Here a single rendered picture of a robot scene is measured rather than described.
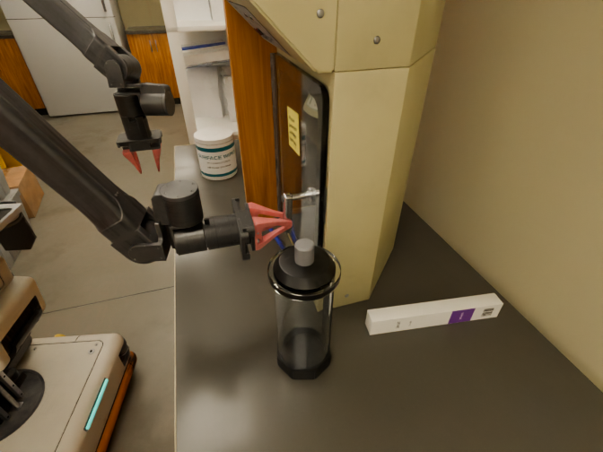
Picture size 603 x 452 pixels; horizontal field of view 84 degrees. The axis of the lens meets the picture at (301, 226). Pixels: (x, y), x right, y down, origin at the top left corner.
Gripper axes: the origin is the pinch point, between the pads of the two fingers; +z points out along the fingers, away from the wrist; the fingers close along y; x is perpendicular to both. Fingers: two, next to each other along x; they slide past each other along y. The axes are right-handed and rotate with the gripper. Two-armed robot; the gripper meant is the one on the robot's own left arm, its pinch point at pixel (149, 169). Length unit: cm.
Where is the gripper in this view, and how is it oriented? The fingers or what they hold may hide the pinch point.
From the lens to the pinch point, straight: 99.1
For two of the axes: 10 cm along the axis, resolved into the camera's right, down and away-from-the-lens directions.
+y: 9.6, -1.8, 2.3
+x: -2.9, -5.7, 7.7
